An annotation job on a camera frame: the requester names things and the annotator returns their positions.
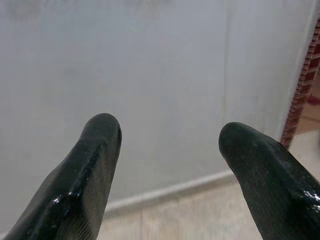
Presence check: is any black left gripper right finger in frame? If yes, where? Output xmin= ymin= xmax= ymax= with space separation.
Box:
xmin=218 ymin=121 xmax=320 ymax=240

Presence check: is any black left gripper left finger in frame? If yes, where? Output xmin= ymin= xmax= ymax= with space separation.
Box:
xmin=0 ymin=112 xmax=123 ymax=240

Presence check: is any grey skirting board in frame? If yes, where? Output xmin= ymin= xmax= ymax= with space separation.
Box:
xmin=103 ymin=169 xmax=240 ymax=220

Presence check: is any red brick pattern wall edge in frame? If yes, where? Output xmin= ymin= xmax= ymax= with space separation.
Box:
xmin=281 ymin=14 xmax=320 ymax=148

